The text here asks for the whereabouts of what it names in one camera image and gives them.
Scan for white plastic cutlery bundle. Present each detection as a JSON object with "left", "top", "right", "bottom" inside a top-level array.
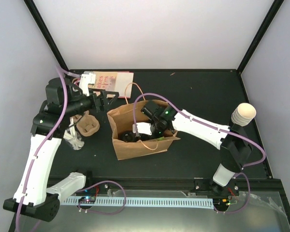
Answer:
[{"left": 63, "top": 130, "right": 85, "bottom": 150}]

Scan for printed orange paper bag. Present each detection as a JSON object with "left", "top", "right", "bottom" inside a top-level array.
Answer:
[{"left": 94, "top": 71, "right": 134, "bottom": 98}]

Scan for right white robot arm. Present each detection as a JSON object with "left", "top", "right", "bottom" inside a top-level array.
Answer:
[{"left": 132, "top": 101, "right": 253, "bottom": 195}]

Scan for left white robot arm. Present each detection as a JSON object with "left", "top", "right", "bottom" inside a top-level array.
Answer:
[{"left": 3, "top": 72, "right": 119, "bottom": 222}]

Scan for brown pulp cup carrier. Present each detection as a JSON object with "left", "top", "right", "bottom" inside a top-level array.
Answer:
[{"left": 76, "top": 111, "right": 100, "bottom": 137}]

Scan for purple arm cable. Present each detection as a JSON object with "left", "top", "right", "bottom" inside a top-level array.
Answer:
[
  {"left": 14, "top": 66, "right": 83, "bottom": 232},
  {"left": 134, "top": 93, "right": 267, "bottom": 170}
]

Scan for purple cable loop at rail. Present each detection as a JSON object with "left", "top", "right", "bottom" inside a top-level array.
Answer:
[{"left": 77, "top": 179, "right": 128, "bottom": 215}]

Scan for stack of white paper cups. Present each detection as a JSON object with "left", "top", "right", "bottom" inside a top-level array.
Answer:
[{"left": 231, "top": 103, "right": 257, "bottom": 127}]

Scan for perforated white metal rail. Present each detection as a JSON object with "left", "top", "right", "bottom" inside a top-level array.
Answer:
[{"left": 61, "top": 196, "right": 214, "bottom": 209}]

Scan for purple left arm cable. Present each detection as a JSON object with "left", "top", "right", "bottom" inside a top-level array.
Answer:
[{"left": 14, "top": 66, "right": 83, "bottom": 232}]

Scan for brown paper bag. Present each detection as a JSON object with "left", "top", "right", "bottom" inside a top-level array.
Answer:
[{"left": 106, "top": 82, "right": 181, "bottom": 161}]

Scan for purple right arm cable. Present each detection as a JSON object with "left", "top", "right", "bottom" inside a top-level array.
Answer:
[{"left": 134, "top": 93, "right": 267, "bottom": 170}]

